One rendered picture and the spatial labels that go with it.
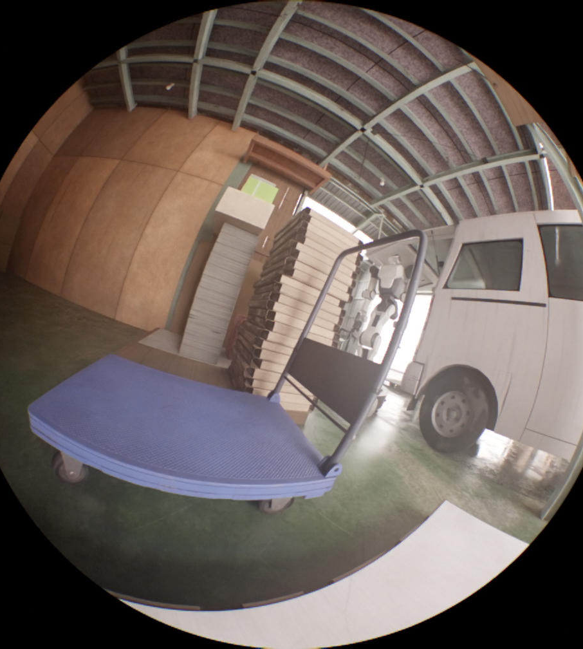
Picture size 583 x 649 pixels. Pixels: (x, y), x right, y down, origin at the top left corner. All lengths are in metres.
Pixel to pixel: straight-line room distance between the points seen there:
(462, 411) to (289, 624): 1.38
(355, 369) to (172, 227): 2.17
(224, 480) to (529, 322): 1.55
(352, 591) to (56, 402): 0.65
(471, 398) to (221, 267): 1.83
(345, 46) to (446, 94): 1.00
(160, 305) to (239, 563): 2.09
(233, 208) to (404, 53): 2.16
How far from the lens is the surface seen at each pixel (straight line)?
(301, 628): 0.41
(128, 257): 2.38
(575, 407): 1.50
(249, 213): 1.36
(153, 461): 0.41
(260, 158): 2.57
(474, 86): 2.58
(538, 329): 1.48
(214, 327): 1.35
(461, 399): 1.50
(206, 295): 1.34
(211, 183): 2.55
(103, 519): 0.56
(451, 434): 1.53
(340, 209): 10.08
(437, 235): 2.24
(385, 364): 0.45
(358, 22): 2.44
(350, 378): 0.51
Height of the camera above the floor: 0.49
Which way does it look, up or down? 1 degrees up
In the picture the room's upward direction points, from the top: 18 degrees clockwise
